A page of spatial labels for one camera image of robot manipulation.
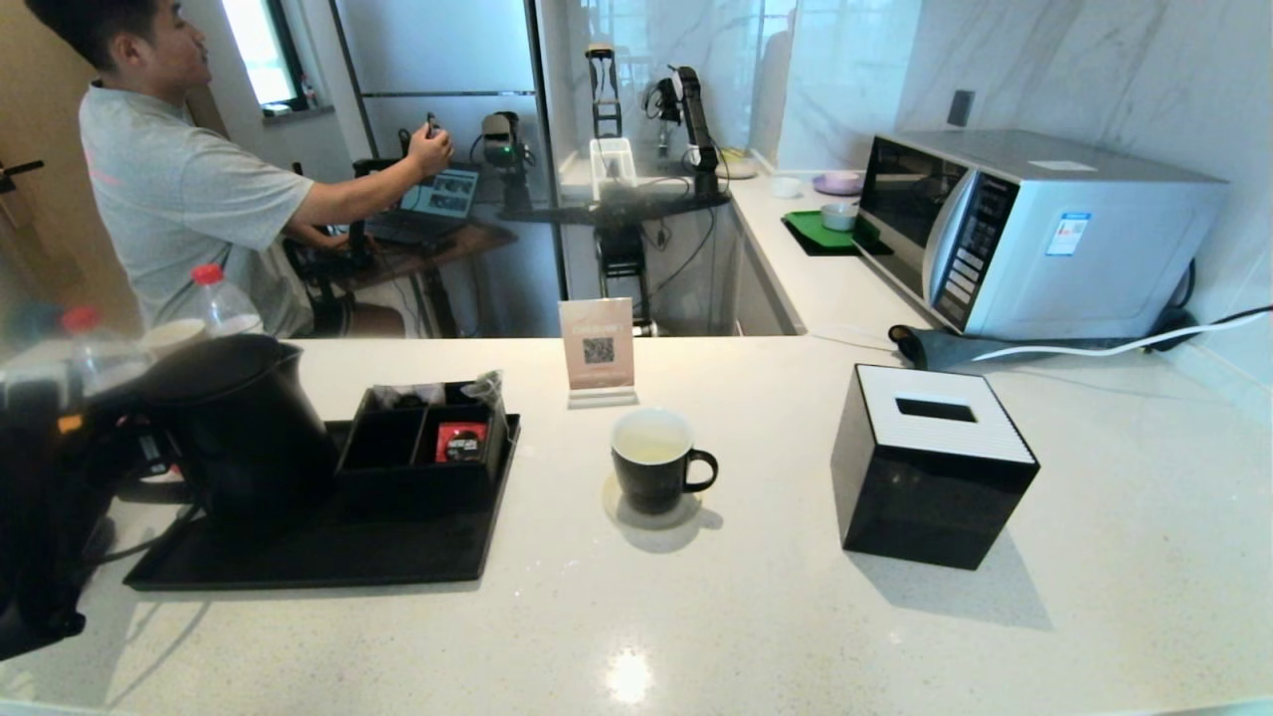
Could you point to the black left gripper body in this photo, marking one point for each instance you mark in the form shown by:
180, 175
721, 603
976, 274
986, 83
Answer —
114, 443

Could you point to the black electric kettle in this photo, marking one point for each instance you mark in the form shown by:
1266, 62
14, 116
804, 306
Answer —
249, 438

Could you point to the grey robot arm green light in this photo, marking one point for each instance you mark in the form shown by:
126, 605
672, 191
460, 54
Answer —
502, 137

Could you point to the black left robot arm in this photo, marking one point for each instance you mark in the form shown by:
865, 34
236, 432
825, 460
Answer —
40, 537

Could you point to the black white robot arm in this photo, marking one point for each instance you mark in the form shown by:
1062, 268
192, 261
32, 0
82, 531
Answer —
696, 119

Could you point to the orange oval object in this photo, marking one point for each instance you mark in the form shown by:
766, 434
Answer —
70, 424

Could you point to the clear water bottle red cap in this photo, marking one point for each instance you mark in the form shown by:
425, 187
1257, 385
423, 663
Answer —
225, 308
99, 353

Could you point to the person in grey t-shirt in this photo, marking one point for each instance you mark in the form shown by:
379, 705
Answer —
179, 199

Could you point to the black serving tray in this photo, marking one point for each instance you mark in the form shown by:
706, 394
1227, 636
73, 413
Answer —
348, 552

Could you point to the white sachet packets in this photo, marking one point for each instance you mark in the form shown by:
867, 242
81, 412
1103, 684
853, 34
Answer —
408, 395

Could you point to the black compartment organizer box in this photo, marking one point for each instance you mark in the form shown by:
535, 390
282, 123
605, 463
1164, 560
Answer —
418, 487

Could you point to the red coffee sachet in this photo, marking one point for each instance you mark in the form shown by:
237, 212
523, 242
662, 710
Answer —
462, 443

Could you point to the brown wooden desk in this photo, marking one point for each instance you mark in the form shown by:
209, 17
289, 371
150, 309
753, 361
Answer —
467, 242

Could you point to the black laptop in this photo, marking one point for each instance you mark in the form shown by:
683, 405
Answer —
443, 194

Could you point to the QR code acrylic sign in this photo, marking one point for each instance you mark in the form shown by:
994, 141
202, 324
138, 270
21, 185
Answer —
597, 343

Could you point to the silver refrigerator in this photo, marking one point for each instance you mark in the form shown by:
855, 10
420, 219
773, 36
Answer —
438, 50

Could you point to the black mug white inside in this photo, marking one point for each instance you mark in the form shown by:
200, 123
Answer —
651, 482

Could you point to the white plastic rack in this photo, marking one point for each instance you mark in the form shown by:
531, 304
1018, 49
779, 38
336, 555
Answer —
612, 162

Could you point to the small white cup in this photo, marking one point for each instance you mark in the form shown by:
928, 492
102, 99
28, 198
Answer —
786, 187

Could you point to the green tray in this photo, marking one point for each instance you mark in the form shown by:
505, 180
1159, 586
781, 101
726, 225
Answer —
811, 229

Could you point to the small pale bowl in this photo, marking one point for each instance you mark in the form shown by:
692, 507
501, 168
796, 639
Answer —
838, 216

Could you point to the purple plate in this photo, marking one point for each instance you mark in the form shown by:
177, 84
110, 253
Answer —
837, 183

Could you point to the black tissue box white lid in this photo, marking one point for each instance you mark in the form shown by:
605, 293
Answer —
930, 497

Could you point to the silver microwave oven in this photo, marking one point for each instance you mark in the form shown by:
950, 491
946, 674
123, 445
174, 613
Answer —
1074, 249

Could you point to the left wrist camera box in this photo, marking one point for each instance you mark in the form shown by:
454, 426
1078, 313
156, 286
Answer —
35, 378

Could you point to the window with black frame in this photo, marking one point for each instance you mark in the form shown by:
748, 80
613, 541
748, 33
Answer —
261, 50

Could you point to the black ladder-shaped frame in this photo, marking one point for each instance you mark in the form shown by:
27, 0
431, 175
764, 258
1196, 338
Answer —
603, 92

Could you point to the grey wall outlet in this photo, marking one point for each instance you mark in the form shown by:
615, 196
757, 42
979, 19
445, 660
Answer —
960, 108

